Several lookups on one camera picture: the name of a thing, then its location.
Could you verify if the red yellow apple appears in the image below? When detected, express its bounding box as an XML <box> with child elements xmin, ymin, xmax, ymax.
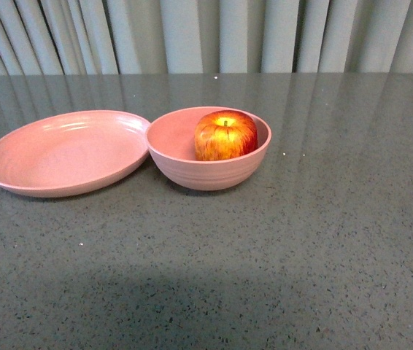
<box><xmin>194</xmin><ymin>109</ymin><xmax>258</xmax><ymax>161</ymax></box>

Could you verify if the pink bowl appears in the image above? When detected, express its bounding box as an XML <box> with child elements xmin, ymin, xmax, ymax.
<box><xmin>146</xmin><ymin>106</ymin><xmax>271</xmax><ymax>191</ymax></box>

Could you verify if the pink plate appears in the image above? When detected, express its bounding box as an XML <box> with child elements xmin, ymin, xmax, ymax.
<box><xmin>0</xmin><ymin>110</ymin><xmax>150</xmax><ymax>198</ymax></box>

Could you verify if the white pleated curtain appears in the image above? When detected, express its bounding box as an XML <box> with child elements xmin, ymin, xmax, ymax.
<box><xmin>0</xmin><ymin>1</ymin><xmax>413</xmax><ymax>75</ymax></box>

